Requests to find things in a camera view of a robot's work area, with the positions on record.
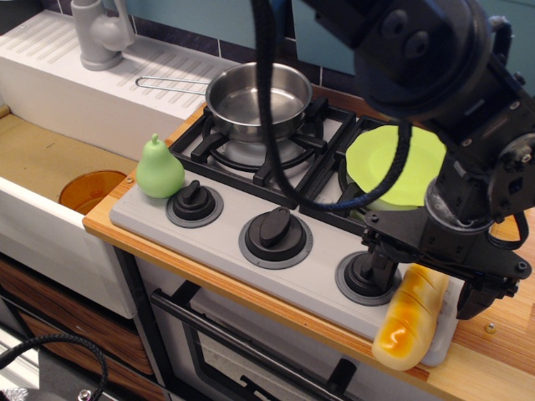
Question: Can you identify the grey toy stove top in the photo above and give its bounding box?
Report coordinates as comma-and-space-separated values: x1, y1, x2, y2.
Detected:
109, 104, 465, 368

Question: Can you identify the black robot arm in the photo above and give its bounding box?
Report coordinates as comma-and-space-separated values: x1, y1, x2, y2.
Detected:
311, 1, 534, 320

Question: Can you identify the right black burner grate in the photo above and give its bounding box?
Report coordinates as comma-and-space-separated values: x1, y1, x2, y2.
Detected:
299, 116, 384, 236

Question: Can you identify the middle black stove knob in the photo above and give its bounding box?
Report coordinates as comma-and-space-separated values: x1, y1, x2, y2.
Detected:
238, 206, 313, 270

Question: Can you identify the orange sink drain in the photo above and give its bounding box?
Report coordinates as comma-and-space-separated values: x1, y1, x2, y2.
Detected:
59, 170, 126, 215

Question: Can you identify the black cable bottom left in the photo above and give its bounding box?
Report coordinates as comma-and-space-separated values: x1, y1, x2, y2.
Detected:
0, 333, 110, 401

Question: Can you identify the stainless steel pan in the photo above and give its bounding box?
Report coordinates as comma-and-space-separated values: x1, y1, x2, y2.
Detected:
135, 63, 313, 143

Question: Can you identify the left black stove knob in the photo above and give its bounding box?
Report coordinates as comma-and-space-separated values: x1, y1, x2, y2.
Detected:
166, 180, 224, 229

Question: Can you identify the left black burner grate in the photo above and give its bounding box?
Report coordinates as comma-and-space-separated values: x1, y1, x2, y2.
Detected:
170, 97, 357, 209

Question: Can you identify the lime green plate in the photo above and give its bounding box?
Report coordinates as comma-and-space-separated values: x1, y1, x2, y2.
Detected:
345, 125, 446, 211

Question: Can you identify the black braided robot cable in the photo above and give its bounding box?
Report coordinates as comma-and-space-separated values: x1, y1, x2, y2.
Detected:
250, 0, 415, 211

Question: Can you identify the right black stove knob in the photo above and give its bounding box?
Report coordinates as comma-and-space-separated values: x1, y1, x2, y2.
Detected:
335, 251, 395, 307

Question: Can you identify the black stove knob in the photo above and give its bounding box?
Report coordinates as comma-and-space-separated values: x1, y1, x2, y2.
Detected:
166, 180, 224, 229
238, 206, 313, 270
335, 251, 395, 307

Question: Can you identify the oven door with handle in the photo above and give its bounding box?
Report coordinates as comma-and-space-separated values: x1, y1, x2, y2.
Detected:
150, 282, 433, 400

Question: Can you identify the green toy pear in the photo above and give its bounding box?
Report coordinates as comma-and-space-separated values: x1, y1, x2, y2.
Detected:
135, 134, 185, 199

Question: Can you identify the grey toy faucet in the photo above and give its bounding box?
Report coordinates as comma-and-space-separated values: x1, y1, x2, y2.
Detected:
71, 1, 135, 71

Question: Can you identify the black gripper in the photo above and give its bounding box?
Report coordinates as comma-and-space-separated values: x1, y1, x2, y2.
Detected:
363, 208, 532, 320

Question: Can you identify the white toy sink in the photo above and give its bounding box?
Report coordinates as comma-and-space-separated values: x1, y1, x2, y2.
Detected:
1, 11, 230, 318

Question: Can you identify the wooden drawer cabinet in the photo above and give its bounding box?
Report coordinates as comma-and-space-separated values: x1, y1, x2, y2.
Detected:
1, 255, 168, 400

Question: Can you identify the toy bread loaf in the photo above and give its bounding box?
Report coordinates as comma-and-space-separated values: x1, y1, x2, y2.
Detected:
372, 264, 449, 371

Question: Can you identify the black burner grate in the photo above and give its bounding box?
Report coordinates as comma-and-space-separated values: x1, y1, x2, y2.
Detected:
299, 116, 384, 236
170, 97, 357, 209

